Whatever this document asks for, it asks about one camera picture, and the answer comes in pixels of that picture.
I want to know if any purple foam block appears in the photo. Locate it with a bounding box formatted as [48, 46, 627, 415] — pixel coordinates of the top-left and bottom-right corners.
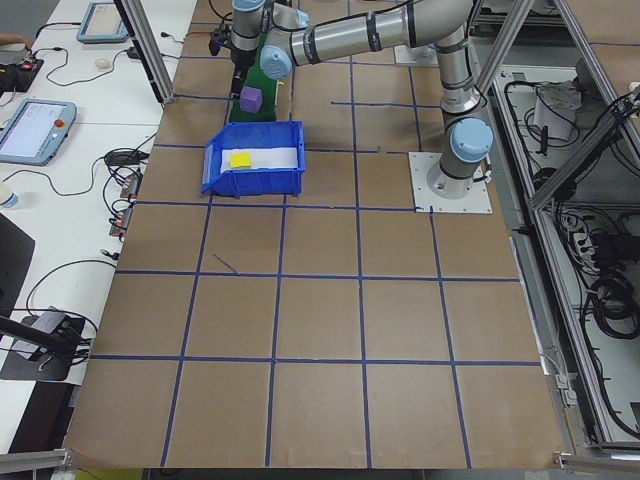
[239, 85, 264, 114]

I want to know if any green conveyor belt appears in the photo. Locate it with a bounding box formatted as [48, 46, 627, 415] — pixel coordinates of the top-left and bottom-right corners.
[228, 48, 282, 123]

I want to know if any white foam liner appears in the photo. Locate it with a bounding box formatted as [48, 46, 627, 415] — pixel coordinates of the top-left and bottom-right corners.
[214, 146, 300, 174]

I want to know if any blue plastic bin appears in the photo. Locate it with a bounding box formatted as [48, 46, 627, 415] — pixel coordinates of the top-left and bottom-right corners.
[200, 120, 306, 198]

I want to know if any blue teach pendant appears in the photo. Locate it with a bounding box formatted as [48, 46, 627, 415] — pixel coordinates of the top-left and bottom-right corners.
[0, 98, 78, 167]
[75, 0, 131, 46]

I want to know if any small circuit board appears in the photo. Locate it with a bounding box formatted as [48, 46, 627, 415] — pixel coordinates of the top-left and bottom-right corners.
[121, 169, 145, 201]
[108, 205, 134, 242]

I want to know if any white work table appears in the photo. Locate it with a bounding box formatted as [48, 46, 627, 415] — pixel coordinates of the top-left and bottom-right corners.
[27, 0, 200, 126]
[0, 122, 166, 454]

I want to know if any black electronics box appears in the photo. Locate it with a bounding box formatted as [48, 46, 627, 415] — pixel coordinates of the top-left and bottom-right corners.
[0, 48, 45, 94]

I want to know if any white paper cup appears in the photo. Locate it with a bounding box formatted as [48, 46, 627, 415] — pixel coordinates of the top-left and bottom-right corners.
[0, 181, 23, 210]

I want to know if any black mat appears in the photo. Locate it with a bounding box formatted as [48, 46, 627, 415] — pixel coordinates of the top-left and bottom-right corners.
[0, 212, 37, 321]

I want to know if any white crumpled bag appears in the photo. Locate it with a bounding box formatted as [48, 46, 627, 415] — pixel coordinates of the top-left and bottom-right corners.
[532, 80, 583, 143]

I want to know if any black clamp device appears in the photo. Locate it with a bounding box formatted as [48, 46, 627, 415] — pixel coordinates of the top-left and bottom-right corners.
[0, 305, 89, 384]

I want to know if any white power strip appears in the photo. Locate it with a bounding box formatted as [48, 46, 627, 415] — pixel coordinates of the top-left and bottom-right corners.
[567, 212, 624, 274]

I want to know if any aluminium corner bar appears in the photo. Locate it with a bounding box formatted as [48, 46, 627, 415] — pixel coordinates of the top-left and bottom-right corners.
[0, 447, 76, 480]
[551, 448, 640, 475]

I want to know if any aluminium frame post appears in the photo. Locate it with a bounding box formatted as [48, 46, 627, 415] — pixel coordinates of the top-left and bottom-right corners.
[473, 0, 534, 96]
[113, 0, 177, 105]

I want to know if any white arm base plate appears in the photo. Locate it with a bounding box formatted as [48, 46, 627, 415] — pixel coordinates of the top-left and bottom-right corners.
[408, 151, 494, 215]
[393, 44, 442, 67]

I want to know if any V-shaped metal bar frame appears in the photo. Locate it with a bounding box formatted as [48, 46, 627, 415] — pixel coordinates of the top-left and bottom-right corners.
[469, 0, 640, 454]

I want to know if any black cable bundle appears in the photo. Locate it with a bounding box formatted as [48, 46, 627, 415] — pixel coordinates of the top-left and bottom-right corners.
[579, 269, 640, 346]

